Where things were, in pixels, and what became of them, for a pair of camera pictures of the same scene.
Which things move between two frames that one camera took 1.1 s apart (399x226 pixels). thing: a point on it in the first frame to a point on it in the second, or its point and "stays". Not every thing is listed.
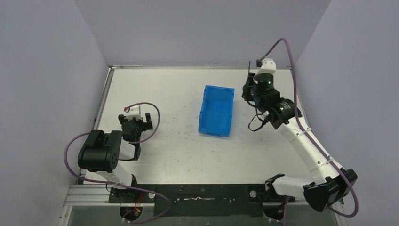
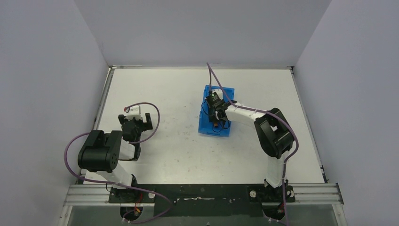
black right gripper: [247, 88] to [216, 115]
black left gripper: [142, 124] stays
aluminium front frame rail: [87, 195] stays
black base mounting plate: [199, 200] stays
